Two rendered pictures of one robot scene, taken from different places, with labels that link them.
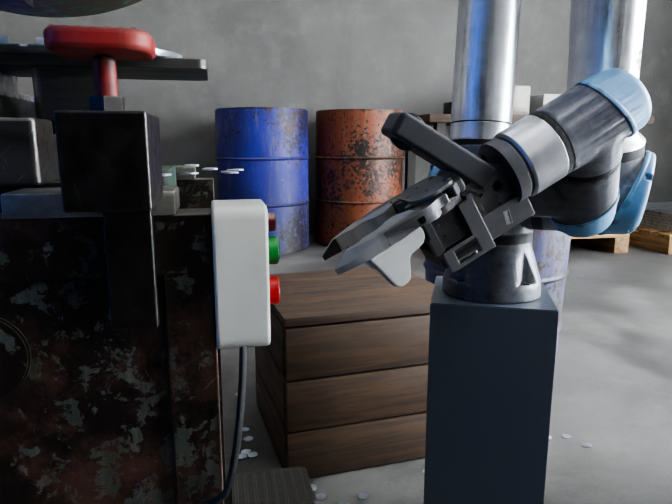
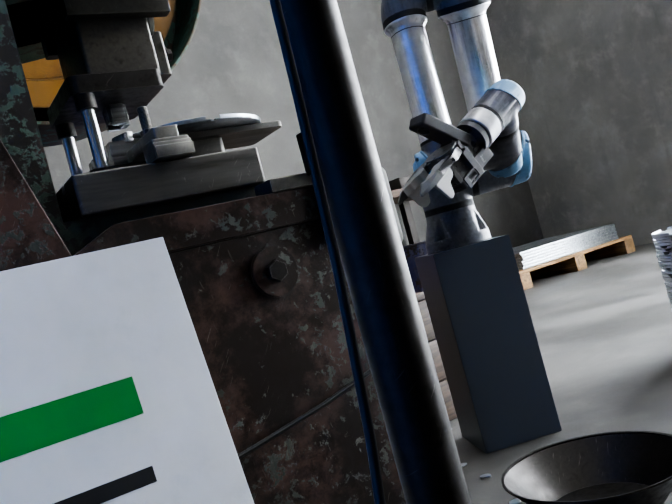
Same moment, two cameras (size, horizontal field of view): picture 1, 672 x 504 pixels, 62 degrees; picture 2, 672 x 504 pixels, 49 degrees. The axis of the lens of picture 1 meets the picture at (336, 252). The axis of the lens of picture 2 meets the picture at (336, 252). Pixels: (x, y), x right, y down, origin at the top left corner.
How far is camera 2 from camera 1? 0.89 m
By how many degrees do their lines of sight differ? 23
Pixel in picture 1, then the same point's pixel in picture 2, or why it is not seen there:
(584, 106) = (497, 97)
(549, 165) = (493, 127)
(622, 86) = (509, 85)
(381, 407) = not seen: hidden behind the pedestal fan
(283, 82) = not seen: hidden behind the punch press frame
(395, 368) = not seen: hidden behind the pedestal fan
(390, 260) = (443, 184)
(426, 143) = (438, 126)
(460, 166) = (455, 135)
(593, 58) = (479, 83)
